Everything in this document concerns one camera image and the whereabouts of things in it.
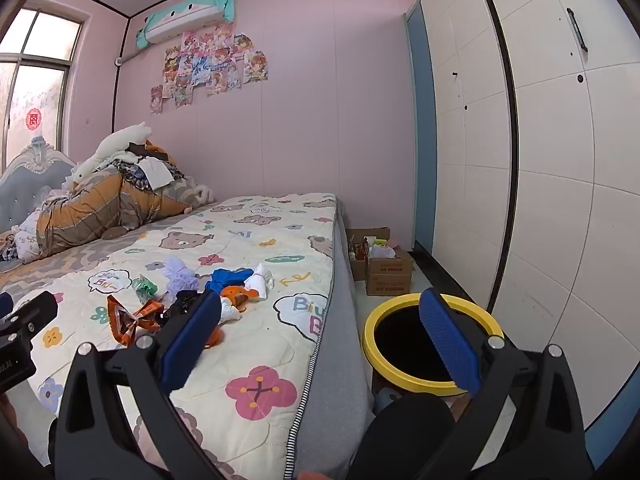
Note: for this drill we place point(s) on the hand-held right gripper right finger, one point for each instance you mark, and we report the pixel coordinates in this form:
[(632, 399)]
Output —
[(450, 345)]

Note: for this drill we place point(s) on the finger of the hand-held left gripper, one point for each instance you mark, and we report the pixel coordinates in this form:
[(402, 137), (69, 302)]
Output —
[(6, 305), (35, 312)]

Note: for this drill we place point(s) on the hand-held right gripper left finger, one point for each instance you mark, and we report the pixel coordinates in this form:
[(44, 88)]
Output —
[(192, 340)]

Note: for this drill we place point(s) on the black wrapper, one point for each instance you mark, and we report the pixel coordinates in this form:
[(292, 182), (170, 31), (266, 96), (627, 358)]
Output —
[(180, 301)]

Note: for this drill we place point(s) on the purple yarn ball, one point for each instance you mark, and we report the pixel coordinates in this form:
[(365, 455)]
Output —
[(176, 266), (186, 285)]

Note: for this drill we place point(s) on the orange sock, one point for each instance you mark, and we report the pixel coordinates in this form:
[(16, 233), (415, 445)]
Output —
[(232, 294)]

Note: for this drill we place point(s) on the orange snack wrapper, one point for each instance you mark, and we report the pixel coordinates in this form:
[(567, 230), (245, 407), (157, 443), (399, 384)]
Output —
[(130, 320)]

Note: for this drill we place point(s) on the yellow rimmed trash bin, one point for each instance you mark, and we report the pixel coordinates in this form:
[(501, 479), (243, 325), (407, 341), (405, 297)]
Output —
[(395, 381)]

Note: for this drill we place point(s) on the blue cloth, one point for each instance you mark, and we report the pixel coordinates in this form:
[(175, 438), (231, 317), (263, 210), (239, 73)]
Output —
[(227, 277)]

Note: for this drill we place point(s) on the green wrapper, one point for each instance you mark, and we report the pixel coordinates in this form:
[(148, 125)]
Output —
[(145, 286)]

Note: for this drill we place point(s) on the white cloth bundle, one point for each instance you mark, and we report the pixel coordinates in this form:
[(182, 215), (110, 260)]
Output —
[(260, 282)]

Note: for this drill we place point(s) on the floral pillow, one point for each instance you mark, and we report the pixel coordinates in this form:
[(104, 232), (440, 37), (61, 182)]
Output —
[(26, 245)]

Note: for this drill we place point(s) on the bed with cartoon quilt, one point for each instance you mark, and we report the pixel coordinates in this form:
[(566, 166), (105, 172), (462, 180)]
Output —
[(270, 320)]

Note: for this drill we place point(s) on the closed cardboard box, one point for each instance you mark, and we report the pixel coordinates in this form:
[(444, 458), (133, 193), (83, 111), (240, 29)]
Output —
[(387, 275)]

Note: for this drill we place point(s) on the person's leg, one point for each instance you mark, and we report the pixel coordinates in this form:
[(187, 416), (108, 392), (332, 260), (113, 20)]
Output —
[(410, 440)]

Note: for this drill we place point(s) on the white plastic bag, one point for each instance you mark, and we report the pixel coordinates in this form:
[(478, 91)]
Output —
[(382, 251)]

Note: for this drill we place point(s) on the blue tufted headboard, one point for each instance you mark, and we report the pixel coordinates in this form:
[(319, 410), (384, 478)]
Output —
[(20, 185)]

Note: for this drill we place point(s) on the grey mattress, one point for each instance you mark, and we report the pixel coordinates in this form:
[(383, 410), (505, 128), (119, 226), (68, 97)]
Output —
[(335, 385)]

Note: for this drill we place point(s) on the open cardboard box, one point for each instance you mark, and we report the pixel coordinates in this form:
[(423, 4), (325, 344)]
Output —
[(356, 265)]

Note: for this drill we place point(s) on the pile of bedding and clothes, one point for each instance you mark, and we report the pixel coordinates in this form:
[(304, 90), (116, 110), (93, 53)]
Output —
[(100, 205)]

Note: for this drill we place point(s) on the pink white plush toy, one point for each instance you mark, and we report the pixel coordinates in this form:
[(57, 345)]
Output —
[(202, 193)]

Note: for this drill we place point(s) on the red round window sticker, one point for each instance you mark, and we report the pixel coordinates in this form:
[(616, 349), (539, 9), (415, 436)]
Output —
[(33, 119)]

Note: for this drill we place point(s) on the white goose plush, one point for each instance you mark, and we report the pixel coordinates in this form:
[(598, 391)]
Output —
[(117, 142)]

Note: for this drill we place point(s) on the white wardrobe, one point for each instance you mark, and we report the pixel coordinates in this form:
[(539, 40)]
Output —
[(540, 160)]

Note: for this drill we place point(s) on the window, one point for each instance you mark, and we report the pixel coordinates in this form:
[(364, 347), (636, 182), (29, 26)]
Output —
[(40, 90)]

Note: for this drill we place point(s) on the air conditioner with teal cover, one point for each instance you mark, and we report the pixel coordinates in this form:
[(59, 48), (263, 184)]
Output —
[(185, 15)]

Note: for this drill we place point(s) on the grey wall pipe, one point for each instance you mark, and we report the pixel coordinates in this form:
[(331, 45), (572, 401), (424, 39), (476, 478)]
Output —
[(127, 57)]

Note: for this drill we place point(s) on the cluster of anime wall posters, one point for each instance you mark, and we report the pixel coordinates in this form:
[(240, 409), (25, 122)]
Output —
[(210, 62)]

